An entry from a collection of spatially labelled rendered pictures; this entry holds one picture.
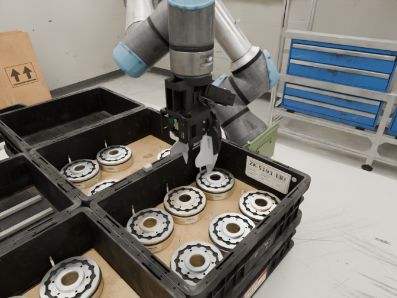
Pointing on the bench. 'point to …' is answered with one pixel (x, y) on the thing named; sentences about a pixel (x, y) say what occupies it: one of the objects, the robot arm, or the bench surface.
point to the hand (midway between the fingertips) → (199, 161)
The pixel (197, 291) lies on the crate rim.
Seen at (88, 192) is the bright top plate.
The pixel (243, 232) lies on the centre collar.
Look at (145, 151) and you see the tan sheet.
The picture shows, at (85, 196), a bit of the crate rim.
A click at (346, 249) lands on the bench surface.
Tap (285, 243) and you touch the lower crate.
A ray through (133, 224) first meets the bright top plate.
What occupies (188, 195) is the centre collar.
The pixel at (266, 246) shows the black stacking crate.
